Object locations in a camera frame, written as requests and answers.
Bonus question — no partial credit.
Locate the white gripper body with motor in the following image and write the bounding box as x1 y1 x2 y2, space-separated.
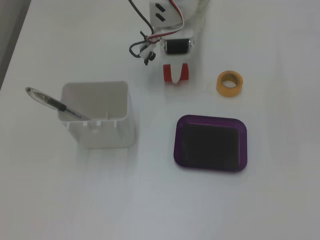
159 31 196 65

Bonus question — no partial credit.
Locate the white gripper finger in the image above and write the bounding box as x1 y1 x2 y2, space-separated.
171 63 184 86

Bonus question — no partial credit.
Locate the red cube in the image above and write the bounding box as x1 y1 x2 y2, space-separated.
162 63 190 85

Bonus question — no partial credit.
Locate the yellow tape roll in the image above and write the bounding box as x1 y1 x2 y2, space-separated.
215 70 244 98

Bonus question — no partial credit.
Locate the purple metal tray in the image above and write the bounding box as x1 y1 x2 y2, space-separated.
172 114 249 174

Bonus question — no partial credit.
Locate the white plastic pen holder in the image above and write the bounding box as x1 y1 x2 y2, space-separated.
57 80 136 150

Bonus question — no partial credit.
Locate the black pen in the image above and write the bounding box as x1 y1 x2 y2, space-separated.
24 86 92 121

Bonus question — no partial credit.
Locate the red white black servo cable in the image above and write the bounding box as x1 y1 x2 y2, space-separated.
146 0 186 43

